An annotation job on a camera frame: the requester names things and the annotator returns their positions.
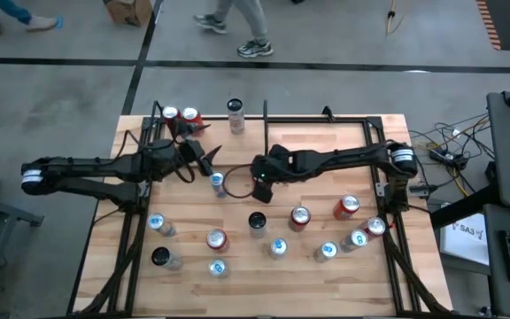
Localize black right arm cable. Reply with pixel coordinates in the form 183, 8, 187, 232
222, 164, 259, 199

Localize black desk beam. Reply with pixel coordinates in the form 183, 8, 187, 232
429, 183, 504, 230

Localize blue silver Red Bull can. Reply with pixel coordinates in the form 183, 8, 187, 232
208, 171, 230, 199

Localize tangled floor cables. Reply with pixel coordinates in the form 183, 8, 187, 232
409, 113, 495, 198

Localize white paper sign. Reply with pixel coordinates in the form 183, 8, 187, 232
439, 214, 491, 267

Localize black power strip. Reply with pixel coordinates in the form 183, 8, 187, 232
429, 148, 468, 169

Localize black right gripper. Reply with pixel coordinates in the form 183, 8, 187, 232
251, 144, 294, 206

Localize red Coke Zero can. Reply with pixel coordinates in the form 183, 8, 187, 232
161, 105, 182, 129

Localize yellow floor cable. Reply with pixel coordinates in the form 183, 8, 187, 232
385, 0, 405, 35

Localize orange Fanta can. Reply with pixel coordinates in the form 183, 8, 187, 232
181, 106, 205, 136
332, 194, 361, 222

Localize silver sugar-free Red Bull can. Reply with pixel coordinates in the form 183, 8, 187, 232
314, 241, 340, 264
148, 213, 177, 238
207, 257, 228, 279
268, 237, 290, 261
339, 228, 369, 253

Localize red Fanta strawberry can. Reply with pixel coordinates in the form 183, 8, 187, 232
205, 228, 229, 253

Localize black cable bundle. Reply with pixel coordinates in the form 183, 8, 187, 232
77, 207, 148, 318
381, 230, 453, 316

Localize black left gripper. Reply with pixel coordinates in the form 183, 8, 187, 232
174, 122, 224, 178

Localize brown cardboard box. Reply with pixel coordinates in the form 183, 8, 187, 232
104, 0, 154, 27

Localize grey metal side table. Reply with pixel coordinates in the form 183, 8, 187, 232
0, 190, 45, 319

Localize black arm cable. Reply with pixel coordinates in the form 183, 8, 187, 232
222, 164, 259, 199
121, 128, 197, 185

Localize red Coca-Cola Star Wars can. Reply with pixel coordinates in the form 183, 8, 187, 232
288, 206, 313, 233

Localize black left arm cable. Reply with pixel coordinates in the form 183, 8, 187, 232
121, 128, 197, 185

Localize white Celsius can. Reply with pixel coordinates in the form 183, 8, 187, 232
227, 97, 246, 136
151, 246, 183, 271
247, 211, 268, 240

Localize red soda can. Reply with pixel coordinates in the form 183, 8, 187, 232
360, 216, 387, 240

